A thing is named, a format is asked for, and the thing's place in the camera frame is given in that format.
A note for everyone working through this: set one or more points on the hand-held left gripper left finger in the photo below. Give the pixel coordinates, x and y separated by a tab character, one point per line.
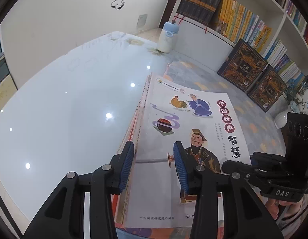
126	165

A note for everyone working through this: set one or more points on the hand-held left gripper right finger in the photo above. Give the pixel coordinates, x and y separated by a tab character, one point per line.
181	165

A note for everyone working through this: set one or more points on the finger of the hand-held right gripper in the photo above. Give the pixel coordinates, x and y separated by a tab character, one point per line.
268	160
233	166

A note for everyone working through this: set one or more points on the white rooster illustration book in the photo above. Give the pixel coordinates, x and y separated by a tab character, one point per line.
168	119

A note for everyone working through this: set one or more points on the stack of books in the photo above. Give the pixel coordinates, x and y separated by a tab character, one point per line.
139	115

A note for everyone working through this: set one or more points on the person's right forearm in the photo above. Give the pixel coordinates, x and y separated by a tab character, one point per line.
295	214

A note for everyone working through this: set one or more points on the row of mixed upright books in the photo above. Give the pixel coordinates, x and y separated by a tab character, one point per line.
293	12

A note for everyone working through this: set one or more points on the person's right hand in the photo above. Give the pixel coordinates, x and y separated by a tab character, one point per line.
273	208

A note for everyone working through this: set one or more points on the white ribbed vase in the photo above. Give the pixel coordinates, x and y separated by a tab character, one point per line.
280	119

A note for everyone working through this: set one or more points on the blue and white artificial flowers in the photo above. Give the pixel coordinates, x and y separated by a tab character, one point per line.
297	97

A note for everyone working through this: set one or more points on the dark ornate gold cover book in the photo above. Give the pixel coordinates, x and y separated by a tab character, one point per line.
243	64
267	89

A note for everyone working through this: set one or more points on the white bottle with blue lid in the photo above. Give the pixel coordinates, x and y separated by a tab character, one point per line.
167	42

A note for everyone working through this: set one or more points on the red bookmark ribbon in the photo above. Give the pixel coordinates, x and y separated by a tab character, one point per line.
176	20
205	30

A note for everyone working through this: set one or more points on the dark brown door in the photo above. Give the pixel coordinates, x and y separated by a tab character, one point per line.
171	2

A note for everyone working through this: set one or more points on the row of dark hardcover volumes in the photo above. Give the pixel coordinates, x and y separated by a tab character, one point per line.
201	2

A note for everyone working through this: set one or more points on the white wall vent panel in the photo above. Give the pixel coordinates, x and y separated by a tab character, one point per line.
142	21

